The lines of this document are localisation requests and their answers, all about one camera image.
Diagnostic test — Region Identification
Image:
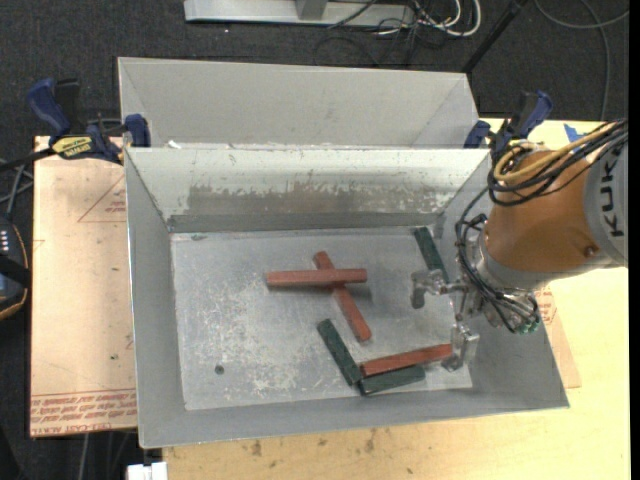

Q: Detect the red-brown flat block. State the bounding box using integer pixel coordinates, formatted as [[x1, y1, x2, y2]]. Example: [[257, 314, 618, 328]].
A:
[[359, 343, 455, 377], [312, 250, 374, 344], [264, 267, 369, 290]]

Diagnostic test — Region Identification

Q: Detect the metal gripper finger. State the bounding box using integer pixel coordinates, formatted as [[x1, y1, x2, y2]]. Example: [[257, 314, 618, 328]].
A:
[[410, 268, 450, 311], [441, 324, 481, 373]]

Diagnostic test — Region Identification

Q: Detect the dark green flat block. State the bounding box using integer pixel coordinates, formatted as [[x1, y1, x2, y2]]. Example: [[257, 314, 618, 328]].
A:
[[412, 226, 451, 283], [316, 318, 364, 387], [356, 364, 428, 397]]

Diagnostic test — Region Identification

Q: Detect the grey metal bin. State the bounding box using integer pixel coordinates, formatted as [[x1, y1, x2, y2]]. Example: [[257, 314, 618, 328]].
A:
[[117, 56, 572, 450]]

